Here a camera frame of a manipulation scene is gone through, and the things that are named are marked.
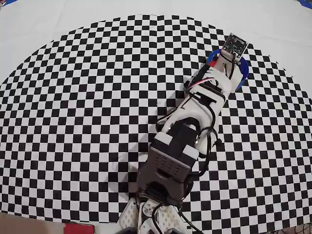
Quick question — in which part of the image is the black camera cable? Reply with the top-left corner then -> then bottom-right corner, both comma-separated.
151,52 -> 241,234

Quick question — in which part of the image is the black camera circuit board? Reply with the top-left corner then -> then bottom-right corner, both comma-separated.
223,33 -> 250,59

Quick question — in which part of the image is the red white black servo wire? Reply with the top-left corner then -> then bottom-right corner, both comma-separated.
187,77 -> 220,90

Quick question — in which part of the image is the red flat object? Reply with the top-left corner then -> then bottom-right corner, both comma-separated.
64,223 -> 95,234

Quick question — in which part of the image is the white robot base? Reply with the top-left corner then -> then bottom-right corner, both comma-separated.
118,192 -> 203,234

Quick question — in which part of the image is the blue round box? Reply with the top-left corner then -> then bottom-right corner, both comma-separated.
207,48 -> 250,93

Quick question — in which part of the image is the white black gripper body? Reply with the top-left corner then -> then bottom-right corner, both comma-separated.
184,52 -> 245,95

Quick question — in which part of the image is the black white checkered cloth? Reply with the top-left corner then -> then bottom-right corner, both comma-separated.
0,0 -> 312,231

